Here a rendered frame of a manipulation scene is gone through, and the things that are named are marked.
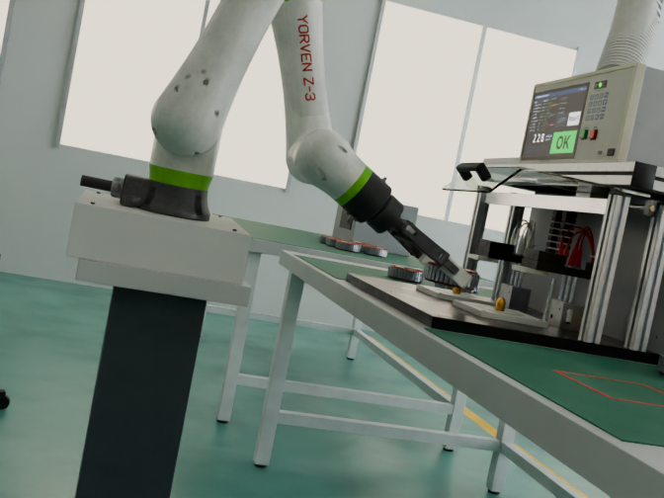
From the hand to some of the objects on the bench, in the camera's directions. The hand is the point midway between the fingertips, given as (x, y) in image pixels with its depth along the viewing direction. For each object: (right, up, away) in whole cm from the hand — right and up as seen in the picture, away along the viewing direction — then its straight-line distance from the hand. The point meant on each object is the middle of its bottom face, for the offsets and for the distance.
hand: (450, 274), depth 162 cm
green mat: (+44, -20, -39) cm, 62 cm away
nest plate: (+11, -9, +6) cm, 16 cm away
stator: (-1, -4, +87) cm, 87 cm away
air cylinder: (+25, -12, +10) cm, 29 cm away
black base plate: (+9, -10, +19) cm, 23 cm away
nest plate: (+6, -7, +30) cm, 31 cm away
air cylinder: (+19, -9, +33) cm, 40 cm away
